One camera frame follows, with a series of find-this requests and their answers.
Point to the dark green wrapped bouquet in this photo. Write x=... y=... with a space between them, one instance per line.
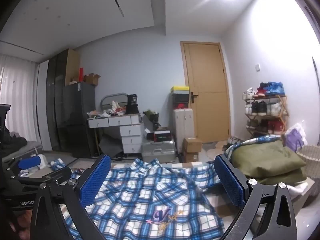
x=151 y=116

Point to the open cardboard box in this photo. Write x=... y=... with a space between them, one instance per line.
x=91 y=78

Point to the black appliance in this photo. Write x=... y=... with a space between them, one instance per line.
x=132 y=105

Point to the bamboo shoe rack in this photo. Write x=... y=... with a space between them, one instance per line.
x=283 y=115

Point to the small cardboard box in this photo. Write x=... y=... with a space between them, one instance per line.
x=192 y=145
x=190 y=157

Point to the white woven laundry basket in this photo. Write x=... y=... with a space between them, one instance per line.
x=311 y=160

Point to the dark glass wardrobe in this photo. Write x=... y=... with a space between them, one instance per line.
x=55 y=92

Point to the black box with red stripe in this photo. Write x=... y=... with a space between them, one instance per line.
x=162 y=137

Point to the wooden door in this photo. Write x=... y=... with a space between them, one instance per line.
x=207 y=92

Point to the black clothing heap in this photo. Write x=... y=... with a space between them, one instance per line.
x=12 y=142

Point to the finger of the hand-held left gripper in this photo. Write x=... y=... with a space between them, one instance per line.
x=57 y=173
x=28 y=162

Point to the white sheer curtain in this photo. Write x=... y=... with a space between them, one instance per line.
x=17 y=92

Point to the white desk with drawers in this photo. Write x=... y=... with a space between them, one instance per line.
x=130 y=135

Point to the clutter of small desk things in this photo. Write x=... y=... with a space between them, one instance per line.
x=110 y=111

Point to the yellow lid shoe box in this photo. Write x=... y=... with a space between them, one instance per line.
x=180 y=89

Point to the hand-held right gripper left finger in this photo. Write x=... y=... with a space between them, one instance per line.
x=96 y=180

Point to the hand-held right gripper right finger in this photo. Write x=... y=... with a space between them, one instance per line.
x=230 y=182

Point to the beige floor rug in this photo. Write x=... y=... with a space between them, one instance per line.
x=212 y=150

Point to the blue white plaid shirt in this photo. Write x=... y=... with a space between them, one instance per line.
x=140 y=195

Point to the blue checked quilt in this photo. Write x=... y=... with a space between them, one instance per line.
x=252 y=140

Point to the wooden shoe rack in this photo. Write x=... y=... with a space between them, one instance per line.
x=260 y=107

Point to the white cabinet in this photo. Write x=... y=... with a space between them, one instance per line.
x=182 y=130

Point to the dark grey fridge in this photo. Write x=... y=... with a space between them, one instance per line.
x=77 y=120

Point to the bed with checked sheet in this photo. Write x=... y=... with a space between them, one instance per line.
x=212 y=205

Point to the purple bag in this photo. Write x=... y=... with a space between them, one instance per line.
x=295 y=137

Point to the olive green folded blanket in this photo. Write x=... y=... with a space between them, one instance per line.
x=265 y=160

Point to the silver suitcase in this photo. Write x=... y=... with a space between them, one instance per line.
x=157 y=150

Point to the grey arched metal frame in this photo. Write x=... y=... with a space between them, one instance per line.
x=110 y=95

